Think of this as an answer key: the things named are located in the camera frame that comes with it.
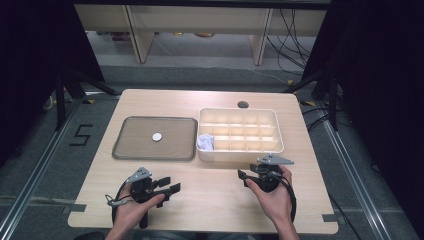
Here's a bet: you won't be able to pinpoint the grey translucent box lid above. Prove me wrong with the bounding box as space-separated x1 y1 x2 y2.
111 115 199 162

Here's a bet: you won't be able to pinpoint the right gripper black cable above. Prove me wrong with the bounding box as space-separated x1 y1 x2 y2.
276 175 298 224

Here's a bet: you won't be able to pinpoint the cream divided storage box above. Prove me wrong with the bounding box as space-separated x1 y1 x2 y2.
195 107 285 164

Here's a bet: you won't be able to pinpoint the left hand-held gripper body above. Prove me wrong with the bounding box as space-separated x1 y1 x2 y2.
126 166 160 230

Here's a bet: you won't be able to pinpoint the white sock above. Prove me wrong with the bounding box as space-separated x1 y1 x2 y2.
197 133 215 152

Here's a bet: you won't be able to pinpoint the metal floor rail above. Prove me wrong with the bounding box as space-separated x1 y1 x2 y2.
0 98 84 240
321 118 388 240

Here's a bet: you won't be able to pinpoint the black floor cables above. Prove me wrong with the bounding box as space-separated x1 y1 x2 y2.
266 8 318 75

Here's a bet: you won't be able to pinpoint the dark curtain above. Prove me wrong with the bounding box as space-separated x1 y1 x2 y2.
299 0 424 234
0 0 105 168

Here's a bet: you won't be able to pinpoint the person's left hand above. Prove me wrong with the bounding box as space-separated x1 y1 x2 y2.
114 184 166 231

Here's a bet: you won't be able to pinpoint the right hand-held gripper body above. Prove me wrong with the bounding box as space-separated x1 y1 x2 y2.
250 153 295 193

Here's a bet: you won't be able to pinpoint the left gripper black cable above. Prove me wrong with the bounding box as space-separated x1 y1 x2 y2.
111 180 135 224

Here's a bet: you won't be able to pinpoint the black metal stand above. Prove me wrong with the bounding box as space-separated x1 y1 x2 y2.
283 68 339 132
54 68 121 131

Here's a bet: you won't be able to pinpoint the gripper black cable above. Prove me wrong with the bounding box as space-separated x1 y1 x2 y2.
111 180 135 224
276 175 298 224

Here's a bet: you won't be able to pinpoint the silver cable plug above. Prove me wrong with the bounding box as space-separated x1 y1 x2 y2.
105 194 130 208

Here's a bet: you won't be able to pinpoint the person's right hand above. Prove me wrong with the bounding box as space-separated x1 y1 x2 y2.
246 165 294 226

